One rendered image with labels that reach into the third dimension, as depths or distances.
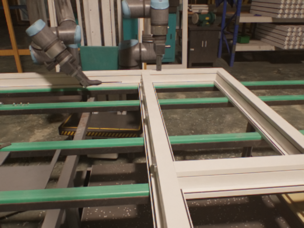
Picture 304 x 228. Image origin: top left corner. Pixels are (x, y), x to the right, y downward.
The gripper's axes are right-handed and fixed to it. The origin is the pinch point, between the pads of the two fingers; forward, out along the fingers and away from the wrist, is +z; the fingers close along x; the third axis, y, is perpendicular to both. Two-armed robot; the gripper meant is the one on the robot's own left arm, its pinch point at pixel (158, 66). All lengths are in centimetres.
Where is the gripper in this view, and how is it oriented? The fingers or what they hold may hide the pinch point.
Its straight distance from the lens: 141.7
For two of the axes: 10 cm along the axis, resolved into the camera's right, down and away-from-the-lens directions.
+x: -0.8, -4.3, 9.0
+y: 10.0, -0.4, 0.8
